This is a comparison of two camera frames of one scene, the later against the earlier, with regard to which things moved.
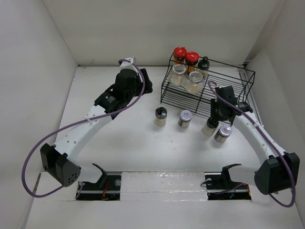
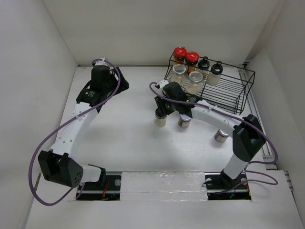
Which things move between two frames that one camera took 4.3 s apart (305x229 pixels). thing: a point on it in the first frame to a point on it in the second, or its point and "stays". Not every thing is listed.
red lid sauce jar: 179,55 stays
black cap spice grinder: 203,66 stays
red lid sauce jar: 191,59 stays
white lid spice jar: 185,117 stays
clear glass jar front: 195,83 stays
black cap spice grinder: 210,127 to 213,79
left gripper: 147,84 to 123,85
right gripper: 213,104 to 160,103
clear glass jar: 178,75 stays
